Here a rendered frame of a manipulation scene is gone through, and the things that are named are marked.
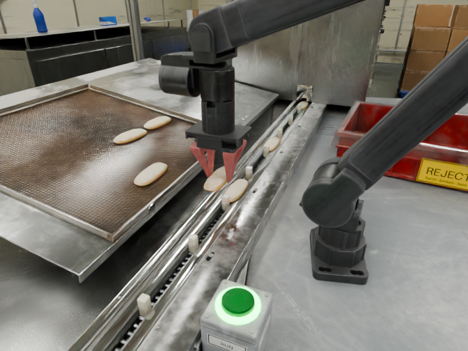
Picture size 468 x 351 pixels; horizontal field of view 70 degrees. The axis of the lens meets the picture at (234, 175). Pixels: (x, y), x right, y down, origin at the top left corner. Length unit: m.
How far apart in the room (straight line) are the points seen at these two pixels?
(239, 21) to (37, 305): 0.50
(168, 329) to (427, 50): 4.83
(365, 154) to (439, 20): 4.79
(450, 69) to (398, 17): 7.15
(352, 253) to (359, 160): 0.16
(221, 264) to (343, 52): 0.97
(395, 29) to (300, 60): 6.33
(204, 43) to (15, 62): 2.05
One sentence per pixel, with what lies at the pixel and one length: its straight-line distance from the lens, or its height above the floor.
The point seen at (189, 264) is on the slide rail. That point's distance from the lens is 0.56.
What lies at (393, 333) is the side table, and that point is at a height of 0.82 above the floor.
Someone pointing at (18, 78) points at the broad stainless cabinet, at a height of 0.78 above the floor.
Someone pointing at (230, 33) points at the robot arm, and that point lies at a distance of 0.52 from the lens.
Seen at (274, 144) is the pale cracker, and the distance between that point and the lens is 0.95.
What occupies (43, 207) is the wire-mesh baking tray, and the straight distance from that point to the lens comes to 0.64.
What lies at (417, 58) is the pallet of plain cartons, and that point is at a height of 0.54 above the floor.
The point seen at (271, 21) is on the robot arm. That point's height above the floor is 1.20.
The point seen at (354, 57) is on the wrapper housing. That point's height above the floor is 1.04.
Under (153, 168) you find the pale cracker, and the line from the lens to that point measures 0.72.
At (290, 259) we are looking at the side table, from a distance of 0.61.
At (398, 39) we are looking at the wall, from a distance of 7.65.
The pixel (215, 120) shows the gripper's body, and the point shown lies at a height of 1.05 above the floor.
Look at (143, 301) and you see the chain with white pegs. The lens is 0.49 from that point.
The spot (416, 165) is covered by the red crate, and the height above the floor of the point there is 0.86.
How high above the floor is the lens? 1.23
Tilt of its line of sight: 28 degrees down
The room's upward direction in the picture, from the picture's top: straight up
